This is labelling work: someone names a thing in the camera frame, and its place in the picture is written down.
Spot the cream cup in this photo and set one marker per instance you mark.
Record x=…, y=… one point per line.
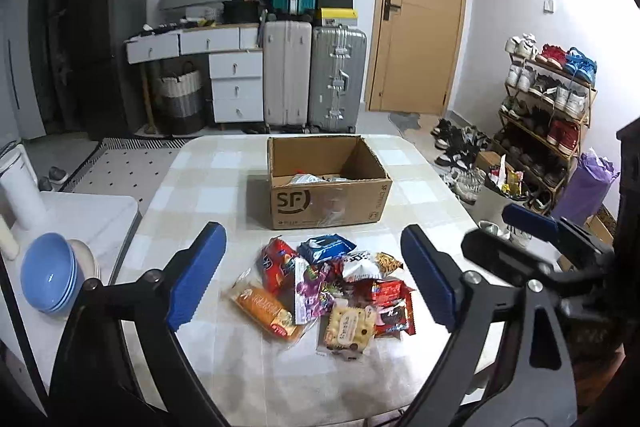
x=7, y=237

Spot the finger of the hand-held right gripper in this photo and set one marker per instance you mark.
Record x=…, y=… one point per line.
x=492, y=252
x=530, y=221

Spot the pile of floor shoes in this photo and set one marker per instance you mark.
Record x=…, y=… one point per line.
x=462, y=157

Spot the black cabinet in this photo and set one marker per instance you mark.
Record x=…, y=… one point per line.
x=52, y=47

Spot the orange bread packet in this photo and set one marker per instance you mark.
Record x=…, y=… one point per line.
x=262, y=307

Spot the patterned rug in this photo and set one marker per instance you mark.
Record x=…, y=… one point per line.
x=120, y=167

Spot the purple bag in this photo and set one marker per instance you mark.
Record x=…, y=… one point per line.
x=585, y=192

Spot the white bowl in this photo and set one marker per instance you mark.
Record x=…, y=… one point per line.
x=85, y=259

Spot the rows of shoes on rack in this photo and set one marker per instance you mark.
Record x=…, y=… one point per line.
x=550, y=87

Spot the wooden shoe rack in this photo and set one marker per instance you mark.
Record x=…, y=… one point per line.
x=591, y=99

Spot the red chip packet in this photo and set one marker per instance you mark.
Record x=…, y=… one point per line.
x=272, y=264

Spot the white light switch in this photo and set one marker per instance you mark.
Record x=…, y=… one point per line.
x=550, y=5

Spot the white sneakers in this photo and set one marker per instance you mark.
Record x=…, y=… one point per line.
x=492, y=229

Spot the wooden door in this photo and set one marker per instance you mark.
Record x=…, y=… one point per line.
x=420, y=47

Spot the small cardboard floor box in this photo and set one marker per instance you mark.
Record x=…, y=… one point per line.
x=487, y=159

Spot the white black snack packet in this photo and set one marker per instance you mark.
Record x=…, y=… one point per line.
x=360, y=264

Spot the grey refrigerator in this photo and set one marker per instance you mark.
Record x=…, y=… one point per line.
x=112, y=47

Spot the dark slippers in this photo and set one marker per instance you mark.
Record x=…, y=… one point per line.
x=55, y=177

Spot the beige suitcase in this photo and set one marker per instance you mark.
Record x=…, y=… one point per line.
x=287, y=77

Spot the silver snack packet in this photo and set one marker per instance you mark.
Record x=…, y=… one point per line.
x=307, y=180

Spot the red foil snack packet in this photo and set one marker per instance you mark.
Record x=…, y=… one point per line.
x=380, y=289

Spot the white cylindrical bin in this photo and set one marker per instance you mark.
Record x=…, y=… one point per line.
x=20, y=187

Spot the white wardrobe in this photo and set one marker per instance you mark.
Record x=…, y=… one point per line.
x=22, y=72

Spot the grey door mat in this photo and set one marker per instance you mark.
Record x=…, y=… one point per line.
x=404, y=121

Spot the white side table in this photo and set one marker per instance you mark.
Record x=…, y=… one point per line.
x=90, y=217

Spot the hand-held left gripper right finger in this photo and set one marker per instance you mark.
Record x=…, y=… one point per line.
x=430, y=282

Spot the red-orange Oreo snack packet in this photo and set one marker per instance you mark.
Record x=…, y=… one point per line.
x=395, y=317

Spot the silver suitcase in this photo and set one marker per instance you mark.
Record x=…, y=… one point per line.
x=337, y=77

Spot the purple candy packet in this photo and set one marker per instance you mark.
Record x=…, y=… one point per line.
x=312, y=294

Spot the beige biscuit packet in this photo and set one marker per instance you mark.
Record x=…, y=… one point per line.
x=347, y=329

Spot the brown cardboard box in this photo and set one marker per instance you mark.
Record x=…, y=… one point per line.
x=300, y=207

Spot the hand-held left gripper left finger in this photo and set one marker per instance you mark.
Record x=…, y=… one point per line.
x=197, y=279

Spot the yellow black box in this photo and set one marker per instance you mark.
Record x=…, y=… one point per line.
x=339, y=17

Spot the woven laundry basket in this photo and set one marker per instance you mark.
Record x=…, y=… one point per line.
x=177, y=99

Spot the white desk with drawers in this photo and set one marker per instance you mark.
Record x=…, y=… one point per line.
x=235, y=77

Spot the blue cookie packet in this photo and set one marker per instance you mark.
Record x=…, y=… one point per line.
x=322, y=248

